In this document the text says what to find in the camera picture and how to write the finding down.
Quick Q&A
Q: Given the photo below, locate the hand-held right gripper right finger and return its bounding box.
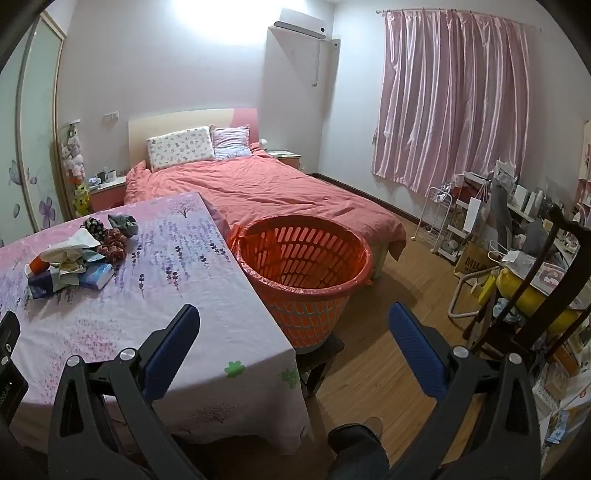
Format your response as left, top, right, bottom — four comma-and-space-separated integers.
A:
388, 302, 541, 480

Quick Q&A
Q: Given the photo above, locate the dark wooden chair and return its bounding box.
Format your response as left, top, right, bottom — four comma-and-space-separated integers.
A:
466, 203, 591, 365

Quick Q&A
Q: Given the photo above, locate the curtain rod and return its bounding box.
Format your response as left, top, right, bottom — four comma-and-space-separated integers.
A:
375, 7, 542, 33

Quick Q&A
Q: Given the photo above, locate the white floral pillow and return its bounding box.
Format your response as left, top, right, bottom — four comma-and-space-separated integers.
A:
147, 126, 215, 172

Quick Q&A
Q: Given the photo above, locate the pink curtain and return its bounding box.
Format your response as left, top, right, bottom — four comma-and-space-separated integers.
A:
372, 9, 532, 193

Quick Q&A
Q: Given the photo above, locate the white paper bag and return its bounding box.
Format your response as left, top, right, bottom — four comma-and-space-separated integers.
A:
464, 194, 490, 234

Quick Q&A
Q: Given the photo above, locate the black dotted scrunchie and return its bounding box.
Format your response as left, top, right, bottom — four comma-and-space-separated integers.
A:
83, 217, 109, 241

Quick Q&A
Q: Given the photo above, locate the pink striped pillow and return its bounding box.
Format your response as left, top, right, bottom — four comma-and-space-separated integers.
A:
210, 124, 252, 161

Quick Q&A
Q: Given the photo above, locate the dark stool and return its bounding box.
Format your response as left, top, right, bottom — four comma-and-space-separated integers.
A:
295, 332, 345, 400

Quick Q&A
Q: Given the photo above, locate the beige pink bed headboard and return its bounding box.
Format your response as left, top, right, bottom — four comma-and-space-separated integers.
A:
128, 107, 259, 169

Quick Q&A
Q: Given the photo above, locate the white trolley cart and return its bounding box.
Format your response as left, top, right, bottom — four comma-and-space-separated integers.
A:
443, 172, 490, 259

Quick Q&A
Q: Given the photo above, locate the orange plastic laundry basket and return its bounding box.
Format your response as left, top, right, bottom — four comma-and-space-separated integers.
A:
229, 213, 374, 355

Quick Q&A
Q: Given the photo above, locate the yellow bag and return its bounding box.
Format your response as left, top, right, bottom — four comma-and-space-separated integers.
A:
496, 268, 583, 335

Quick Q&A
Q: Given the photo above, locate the red duvet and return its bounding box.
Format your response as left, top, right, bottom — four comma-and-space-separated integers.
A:
124, 143, 407, 278

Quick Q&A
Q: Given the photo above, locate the yellow green plush toy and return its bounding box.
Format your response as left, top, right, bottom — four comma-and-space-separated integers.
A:
73, 182, 90, 217

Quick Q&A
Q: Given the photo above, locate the white tube frame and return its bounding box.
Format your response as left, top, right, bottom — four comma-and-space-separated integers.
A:
448, 265, 490, 319

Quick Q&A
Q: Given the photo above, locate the pink white nightstand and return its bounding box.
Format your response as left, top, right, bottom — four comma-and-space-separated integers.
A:
267, 150, 303, 172
88, 175, 127, 213

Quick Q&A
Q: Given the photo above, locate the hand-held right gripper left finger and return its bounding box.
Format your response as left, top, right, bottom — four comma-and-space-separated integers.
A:
48, 304, 204, 480

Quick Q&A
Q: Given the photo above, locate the white tissue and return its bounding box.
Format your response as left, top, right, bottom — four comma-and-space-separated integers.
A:
39, 229, 100, 268

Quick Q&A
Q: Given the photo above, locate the grey cloth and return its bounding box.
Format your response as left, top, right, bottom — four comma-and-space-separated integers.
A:
489, 178, 513, 250
107, 213, 139, 237

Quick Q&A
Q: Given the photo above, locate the brown paper bag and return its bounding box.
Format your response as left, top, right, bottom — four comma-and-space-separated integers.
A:
455, 240, 497, 280

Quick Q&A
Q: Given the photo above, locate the stack of cardboard boxes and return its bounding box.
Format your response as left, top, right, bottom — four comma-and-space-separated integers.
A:
531, 323, 591, 462

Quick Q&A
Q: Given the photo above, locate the pink floral tablecloth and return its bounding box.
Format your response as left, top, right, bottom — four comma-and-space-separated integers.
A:
0, 191, 312, 455

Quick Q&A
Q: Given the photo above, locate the light blue tissue packet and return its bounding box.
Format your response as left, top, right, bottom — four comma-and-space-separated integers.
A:
81, 263, 115, 291

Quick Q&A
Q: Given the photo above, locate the person's leg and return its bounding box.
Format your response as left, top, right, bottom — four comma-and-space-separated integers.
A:
327, 418, 391, 480

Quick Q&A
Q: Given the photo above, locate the flower print sliding wardrobe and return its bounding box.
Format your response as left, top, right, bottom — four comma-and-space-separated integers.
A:
0, 11, 70, 250

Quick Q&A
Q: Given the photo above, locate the hanging plush toy string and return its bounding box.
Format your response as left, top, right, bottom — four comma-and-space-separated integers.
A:
60, 122, 88, 185

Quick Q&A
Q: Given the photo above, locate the white air conditioner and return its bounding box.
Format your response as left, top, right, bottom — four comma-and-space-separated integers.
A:
273, 17, 328, 40

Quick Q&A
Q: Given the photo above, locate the white wire rack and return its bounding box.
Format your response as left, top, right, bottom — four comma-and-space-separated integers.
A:
412, 185, 455, 252

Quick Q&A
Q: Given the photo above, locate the dark blue tissue packet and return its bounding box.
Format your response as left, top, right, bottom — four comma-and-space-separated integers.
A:
28, 272, 63, 301

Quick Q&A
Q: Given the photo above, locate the grey hanging cloth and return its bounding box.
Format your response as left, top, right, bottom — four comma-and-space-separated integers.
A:
489, 178, 513, 250

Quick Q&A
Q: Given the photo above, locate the red patterned scrunchie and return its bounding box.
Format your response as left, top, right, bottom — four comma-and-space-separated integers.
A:
97, 228, 127, 259

